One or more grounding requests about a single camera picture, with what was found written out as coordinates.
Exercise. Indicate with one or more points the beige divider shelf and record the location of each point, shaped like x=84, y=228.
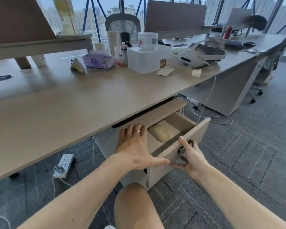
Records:
x=38, y=47
x=188, y=33

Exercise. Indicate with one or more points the person's right forearm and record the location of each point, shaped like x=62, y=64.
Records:
x=240, y=200

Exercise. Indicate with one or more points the white VR headset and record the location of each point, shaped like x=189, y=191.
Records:
x=190, y=57

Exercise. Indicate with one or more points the clear round lidded jar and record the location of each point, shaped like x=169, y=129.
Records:
x=147, y=41

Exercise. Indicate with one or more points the black phone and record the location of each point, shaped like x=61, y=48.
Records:
x=180, y=45

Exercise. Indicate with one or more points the short white paper roll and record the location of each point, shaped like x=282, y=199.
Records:
x=99, y=46

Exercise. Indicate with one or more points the black pen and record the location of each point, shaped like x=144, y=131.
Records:
x=1, y=78

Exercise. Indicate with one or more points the person's right hand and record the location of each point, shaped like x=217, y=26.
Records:
x=195, y=164

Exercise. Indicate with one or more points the small red object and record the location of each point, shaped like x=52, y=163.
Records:
x=119, y=63

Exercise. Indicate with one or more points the cream computer mouse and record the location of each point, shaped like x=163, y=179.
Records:
x=160, y=133

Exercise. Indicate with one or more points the red bottle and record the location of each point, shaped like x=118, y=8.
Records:
x=228, y=32

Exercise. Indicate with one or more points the black bottle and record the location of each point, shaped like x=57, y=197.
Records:
x=124, y=38

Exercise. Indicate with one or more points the grey mesh office chair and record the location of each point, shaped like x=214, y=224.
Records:
x=122, y=23

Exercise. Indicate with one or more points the clear plastic water bottle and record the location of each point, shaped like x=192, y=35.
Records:
x=194, y=102

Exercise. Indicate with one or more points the person's left forearm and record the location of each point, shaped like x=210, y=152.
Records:
x=81, y=197

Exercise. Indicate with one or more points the grey wheeled office chair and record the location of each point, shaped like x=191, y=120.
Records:
x=268, y=66

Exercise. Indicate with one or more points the white yellow curved sponge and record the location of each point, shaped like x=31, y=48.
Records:
x=77, y=66

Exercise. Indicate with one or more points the person's left hand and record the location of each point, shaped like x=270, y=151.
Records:
x=135, y=150

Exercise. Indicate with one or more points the clear drink cup with straw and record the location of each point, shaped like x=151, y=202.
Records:
x=64, y=16

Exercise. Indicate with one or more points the white translucent storage box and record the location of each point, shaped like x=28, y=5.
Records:
x=145, y=60

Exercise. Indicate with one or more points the person's bare knee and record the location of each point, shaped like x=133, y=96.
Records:
x=135, y=207

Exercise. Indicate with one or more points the beige wooden drawer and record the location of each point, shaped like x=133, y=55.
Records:
x=195, y=131

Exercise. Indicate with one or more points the tall white paper roll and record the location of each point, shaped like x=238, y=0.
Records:
x=112, y=42

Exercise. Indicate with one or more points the purple tissue pack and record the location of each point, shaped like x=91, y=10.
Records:
x=95, y=61

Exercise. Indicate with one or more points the crumpled white tissue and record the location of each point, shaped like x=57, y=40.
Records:
x=196, y=73
x=165, y=72

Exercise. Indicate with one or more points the white power strip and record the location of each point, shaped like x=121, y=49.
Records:
x=65, y=163

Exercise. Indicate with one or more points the white paper cup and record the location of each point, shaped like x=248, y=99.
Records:
x=39, y=60

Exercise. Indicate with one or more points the black pouch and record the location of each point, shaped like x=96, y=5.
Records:
x=233, y=45

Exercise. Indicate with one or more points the beige drawer cabinet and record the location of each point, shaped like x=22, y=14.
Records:
x=157, y=112

